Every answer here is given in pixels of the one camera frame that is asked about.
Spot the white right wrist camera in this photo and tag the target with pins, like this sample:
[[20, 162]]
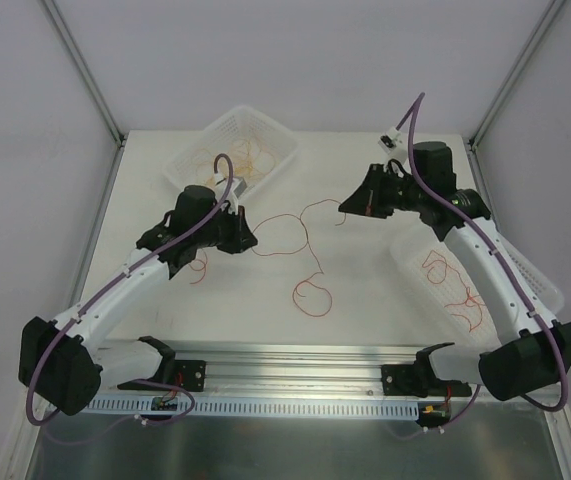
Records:
[[395, 145]]

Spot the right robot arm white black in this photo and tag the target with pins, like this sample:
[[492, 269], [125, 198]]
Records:
[[442, 206]]

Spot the white left plastic basket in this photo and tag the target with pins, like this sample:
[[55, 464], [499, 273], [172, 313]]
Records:
[[258, 146]]

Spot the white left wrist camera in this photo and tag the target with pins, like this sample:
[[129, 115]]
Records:
[[228, 188]]

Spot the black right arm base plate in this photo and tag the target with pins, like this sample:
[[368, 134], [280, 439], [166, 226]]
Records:
[[409, 380]]

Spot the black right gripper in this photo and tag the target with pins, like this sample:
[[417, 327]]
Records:
[[380, 189]]

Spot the aluminium frame post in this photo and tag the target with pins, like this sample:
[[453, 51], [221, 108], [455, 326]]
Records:
[[534, 42], [65, 35]]

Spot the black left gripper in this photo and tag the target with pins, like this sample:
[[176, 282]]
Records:
[[235, 233]]

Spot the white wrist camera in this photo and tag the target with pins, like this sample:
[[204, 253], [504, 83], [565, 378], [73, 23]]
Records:
[[228, 188], [395, 145]]

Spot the aluminium frame post right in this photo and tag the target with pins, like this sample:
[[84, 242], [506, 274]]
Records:
[[534, 42]]

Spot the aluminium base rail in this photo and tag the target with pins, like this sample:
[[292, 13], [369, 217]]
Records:
[[290, 365]]

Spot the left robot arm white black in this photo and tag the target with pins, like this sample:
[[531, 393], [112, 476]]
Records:
[[64, 361]]

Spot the white plastic basket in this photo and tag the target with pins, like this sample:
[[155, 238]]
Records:
[[430, 280], [258, 146]]

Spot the white slotted cable duct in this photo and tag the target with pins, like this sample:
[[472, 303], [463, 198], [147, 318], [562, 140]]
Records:
[[223, 406]]

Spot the white right plastic basket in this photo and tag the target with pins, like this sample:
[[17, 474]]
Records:
[[430, 280]]

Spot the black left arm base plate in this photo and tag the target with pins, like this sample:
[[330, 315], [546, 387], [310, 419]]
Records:
[[187, 374]]

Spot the aluminium frame post left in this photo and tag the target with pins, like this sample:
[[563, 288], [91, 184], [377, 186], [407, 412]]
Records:
[[65, 35]]

